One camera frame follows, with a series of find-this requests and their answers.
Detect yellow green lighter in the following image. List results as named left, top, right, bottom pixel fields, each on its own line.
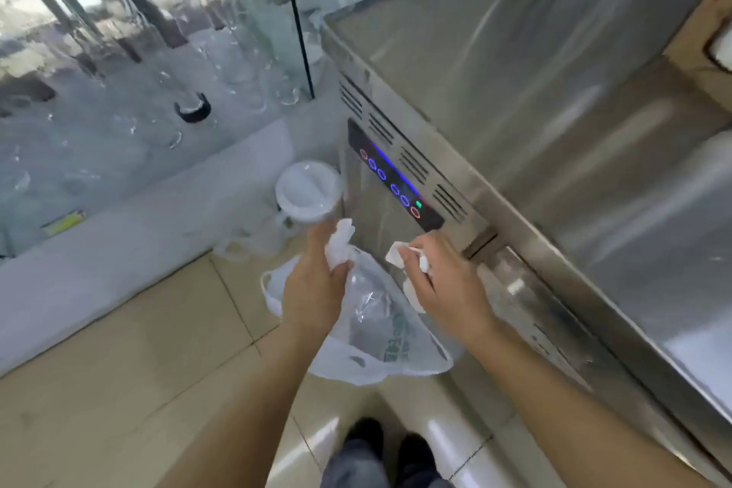
left=41, top=210, right=88, bottom=237

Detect person's right forearm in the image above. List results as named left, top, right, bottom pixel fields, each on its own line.
left=464, top=322, right=717, bottom=488

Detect person's left hand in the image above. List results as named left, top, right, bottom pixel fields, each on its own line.
left=281, top=220, right=355, bottom=339

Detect person's left forearm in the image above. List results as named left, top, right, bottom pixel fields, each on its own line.
left=156, top=321, right=331, bottom=488

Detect black round base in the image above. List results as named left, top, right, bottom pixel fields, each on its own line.
left=174, top=93, right=212, bottom=124

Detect clear plastic bag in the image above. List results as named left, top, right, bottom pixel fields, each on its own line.
left=261, top=218, right=454, bottom=387

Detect black control panel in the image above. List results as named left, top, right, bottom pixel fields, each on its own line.
left=347, top=117, right=446, bottom=233

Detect glass display cabinet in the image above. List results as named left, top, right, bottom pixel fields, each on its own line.
left=0, top=0, right=315, bottom=261

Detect person's grey trousers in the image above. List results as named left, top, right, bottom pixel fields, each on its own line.
left=320, top=439, right=455, bottom=488

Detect person's right hand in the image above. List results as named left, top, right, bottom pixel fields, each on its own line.
left=397, top=231, right=499, bottom=347

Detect person's shoe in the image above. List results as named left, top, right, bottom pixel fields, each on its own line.
left=397, top=433, right=438, bottom=477
left=343, top=418, right=385, bottom=462

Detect person's left shoe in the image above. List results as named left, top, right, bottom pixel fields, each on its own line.
left=343, top=418, right=385, bottom=462

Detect person's right shoe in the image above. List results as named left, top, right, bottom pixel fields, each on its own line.
left=397, top=433, right=438, bottom=477

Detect stainless steel ice machine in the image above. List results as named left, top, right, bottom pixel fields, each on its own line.
left=320, top=0, right=732, bottom=488

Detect clear plastic pitcher white lid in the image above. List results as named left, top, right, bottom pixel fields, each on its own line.
left=214, top=160, right=344, bottom=263

